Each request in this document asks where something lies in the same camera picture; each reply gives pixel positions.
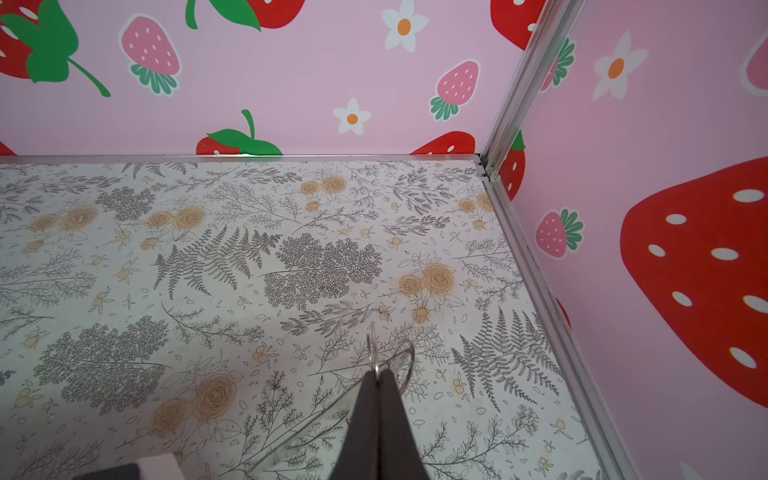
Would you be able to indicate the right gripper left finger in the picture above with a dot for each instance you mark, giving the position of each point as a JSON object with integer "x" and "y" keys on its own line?
{"x": 359, "y": 456}

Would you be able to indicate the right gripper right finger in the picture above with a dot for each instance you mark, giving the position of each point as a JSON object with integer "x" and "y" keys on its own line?
{"x": 399, "y": 457}

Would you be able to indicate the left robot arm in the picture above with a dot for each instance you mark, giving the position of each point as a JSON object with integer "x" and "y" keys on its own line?
{"x": 160, "y": 467}

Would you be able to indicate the metal key holder plate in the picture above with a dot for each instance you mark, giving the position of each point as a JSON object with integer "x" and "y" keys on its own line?
{"x": 312, "y": 450}

